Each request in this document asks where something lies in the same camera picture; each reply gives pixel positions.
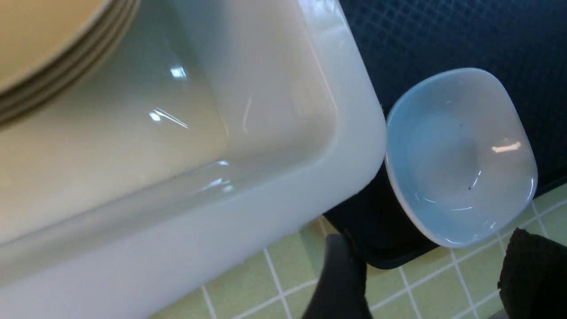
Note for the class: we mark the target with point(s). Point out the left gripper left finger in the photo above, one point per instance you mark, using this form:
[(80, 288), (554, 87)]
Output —
[(341, 289)]

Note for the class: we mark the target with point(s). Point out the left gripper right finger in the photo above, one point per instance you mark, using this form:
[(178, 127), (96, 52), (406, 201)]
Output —
[(533, 279)]

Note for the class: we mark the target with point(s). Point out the white square dish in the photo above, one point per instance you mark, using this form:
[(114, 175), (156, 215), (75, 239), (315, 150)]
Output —
[(458, 157)]

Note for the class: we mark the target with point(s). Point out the tan noodle bowl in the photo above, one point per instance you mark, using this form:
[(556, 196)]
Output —
[(34, 33)]

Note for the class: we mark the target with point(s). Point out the top tan bowl in stack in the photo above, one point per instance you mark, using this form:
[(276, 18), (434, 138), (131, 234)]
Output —
[(76, 64)]

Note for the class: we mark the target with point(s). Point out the large white plastic tub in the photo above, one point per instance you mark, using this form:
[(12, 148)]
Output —
[(216, 128)]

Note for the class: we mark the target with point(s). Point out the black plastic serving tray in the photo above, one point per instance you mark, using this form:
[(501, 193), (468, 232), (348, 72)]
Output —
[(522, 42)]

